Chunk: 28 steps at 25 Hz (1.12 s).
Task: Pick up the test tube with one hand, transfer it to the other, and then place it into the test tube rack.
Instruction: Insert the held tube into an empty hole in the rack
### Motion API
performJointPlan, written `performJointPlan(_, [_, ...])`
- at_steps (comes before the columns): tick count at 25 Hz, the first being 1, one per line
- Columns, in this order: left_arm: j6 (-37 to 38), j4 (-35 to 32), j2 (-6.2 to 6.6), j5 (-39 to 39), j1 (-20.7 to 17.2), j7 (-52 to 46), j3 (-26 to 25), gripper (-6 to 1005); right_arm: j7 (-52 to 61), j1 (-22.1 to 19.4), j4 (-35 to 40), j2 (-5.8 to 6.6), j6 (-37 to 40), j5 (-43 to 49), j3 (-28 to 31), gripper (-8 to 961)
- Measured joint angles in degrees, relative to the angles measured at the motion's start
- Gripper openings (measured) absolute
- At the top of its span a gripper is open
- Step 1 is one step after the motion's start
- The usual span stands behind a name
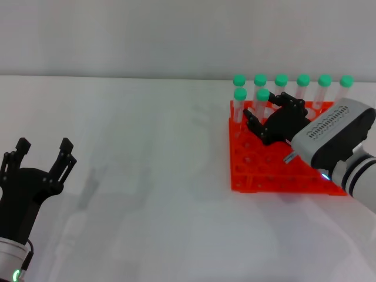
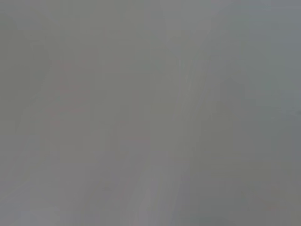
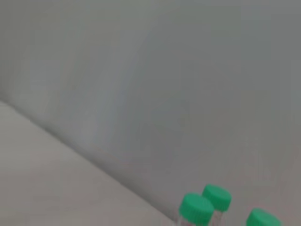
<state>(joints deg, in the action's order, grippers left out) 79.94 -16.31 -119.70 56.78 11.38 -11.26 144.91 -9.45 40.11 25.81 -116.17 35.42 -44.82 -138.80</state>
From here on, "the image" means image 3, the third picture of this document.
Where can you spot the clear test tube green cap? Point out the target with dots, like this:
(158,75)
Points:
(196,207)
(218,195)
(263,219)

